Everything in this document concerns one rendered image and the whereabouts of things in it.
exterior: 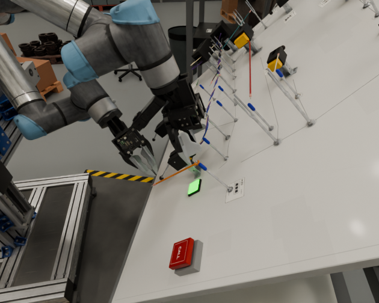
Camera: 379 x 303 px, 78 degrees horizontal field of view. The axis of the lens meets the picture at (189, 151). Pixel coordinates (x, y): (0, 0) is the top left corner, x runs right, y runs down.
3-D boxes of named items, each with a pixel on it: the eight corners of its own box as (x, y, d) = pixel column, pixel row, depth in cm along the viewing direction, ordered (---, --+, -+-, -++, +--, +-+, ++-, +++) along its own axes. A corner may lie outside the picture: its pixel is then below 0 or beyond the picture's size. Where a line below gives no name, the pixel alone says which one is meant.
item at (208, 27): (191, 49, 139) (191, 37, 135) (198, 32, 165) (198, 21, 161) (247, 52, 135) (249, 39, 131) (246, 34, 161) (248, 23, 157)
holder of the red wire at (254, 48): (265, 36, 96) (249, 14, 92) (261, 52, 88) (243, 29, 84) (255, 44, 99) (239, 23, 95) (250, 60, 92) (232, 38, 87)
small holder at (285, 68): (300, 55, 65) (286, 34, 62) (295, 75, 60) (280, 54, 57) (285, 64, 68) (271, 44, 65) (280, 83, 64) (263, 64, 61)
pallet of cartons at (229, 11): (270, 25, 572) (275, 2, 539) (234, 27, 561) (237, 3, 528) (251, 12, 669) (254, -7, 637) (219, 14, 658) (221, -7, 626)
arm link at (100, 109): (91, 115, 69) (113, 99, 70) (100, 127, 69) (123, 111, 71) (84, 110, 62) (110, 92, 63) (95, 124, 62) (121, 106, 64)
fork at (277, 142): (282, 143, 48) (237, 95, 42) (274, 147, 49) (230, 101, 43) (280, 137, 49) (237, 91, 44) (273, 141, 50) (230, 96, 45)
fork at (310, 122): (316, 124, 44) (272, 68, 39) (307, 128, 45) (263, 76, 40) (314, 118, 45) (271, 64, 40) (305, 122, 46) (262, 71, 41)
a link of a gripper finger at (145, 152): (157, 176, 65) (136, 150, 64) (156, 174, 71) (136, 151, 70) (166, 169, 66) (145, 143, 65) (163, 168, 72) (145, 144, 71)
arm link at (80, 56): (91, 68, 55) (134, 50, 53) (80, 92, 46) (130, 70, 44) (68, 35, 49) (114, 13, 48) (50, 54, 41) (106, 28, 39)
